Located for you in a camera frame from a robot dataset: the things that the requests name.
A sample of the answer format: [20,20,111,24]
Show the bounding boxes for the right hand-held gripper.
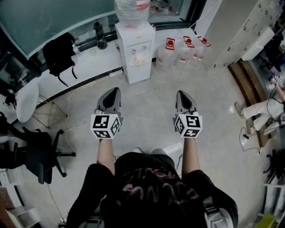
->
[172,90,203,138]

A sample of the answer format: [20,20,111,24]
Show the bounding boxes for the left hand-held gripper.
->
[90,87,124,140]

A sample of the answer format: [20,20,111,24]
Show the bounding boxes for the white water dispenser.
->
[115,21,156,85]

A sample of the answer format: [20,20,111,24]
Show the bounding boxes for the person's right forearm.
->
[181,137,201,179]

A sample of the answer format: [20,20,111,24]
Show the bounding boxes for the person's left forearm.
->
[97,138,116,176]

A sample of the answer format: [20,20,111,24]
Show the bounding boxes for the clear water jug red cap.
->
[155,37,179,73]
[175,36,195,66]
[190,36,212,66]

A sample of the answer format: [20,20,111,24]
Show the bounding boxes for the beige plastic cup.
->
[135,54,146,67]

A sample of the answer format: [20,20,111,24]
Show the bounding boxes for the person's right shoe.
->
[151,148,168,156]

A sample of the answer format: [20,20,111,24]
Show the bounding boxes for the black flask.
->
[93,21,105,36]
[97,33,108,50]

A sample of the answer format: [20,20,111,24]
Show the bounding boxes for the wooden platform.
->
[228,59,271,148]

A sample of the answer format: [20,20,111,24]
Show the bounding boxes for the black backpack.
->
[42,32,78,87]

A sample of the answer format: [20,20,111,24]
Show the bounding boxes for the black office chair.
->
[0,111,77,185]
[263,148,285,185]

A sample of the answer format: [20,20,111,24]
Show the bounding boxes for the person's black shirt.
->
[66,152,239,228]

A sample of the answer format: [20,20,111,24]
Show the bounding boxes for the frosted glass panel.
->
[0,0,118,57]

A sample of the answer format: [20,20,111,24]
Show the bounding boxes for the white keyboard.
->
[0,167,24,187]

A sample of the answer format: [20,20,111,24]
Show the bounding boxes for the white floor cable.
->
[64,73,126,156]

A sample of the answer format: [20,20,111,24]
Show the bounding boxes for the black floor cable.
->
[239,126,261,155]

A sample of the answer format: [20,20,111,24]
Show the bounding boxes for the white chair wire legs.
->
[16,83,69,129]

